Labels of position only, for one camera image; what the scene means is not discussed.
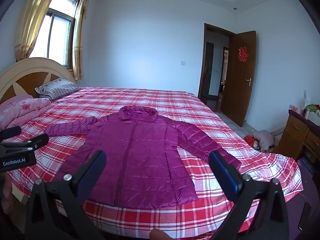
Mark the red paper door decoration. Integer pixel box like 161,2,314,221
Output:
238,46,248,62

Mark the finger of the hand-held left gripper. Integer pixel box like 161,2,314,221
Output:
0,126,22,141
0,133,49,155

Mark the person's right hand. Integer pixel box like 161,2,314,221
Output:
149,228,176,240

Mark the window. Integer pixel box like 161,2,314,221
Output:
29,0,81,71

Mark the wooden cabinet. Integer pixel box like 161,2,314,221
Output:
277,109,320,164

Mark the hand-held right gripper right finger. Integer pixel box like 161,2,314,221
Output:
208,151,290,240

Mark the beige and brown headboard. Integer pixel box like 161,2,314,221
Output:
0,57,77,105

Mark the white bag on cabinet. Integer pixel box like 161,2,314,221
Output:
301,90,320,127

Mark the bed with red plaid sheet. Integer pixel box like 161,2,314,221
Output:
6,87,304,240

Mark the brown wooden door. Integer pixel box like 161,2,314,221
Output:
220,31,257,127

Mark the red plush toy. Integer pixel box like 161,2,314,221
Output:
244,134,261,151

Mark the brown door frame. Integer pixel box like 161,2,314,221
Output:
197,23,237,112

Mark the grey pink plush toy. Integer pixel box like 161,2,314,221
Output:
252,130,275,153

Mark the wide yellow curtain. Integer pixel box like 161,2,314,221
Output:
14,0,62,62

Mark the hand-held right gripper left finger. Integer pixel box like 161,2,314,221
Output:
25,150,107,240

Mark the purple puffer jacket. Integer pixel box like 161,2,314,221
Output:
44,106,242,210

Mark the pink floral quilt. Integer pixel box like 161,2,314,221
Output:
0,93,53,130

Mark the striped pillow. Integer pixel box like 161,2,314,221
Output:
34,77,81,101

